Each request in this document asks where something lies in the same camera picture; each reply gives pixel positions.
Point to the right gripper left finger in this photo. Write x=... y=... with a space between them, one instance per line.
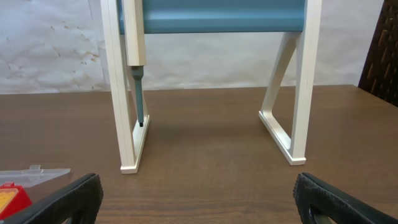
x=74 y=199

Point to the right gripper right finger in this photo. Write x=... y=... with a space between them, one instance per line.
x=323 y=199

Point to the red and yellow tip box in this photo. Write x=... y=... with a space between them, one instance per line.
x=15 y=189

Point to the white pipette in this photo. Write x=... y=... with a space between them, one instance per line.
x=134 y=46

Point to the white and blue stand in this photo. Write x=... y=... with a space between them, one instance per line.
x=217 y=15

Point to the dark brown lattice panel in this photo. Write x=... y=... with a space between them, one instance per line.
x=381 y=56

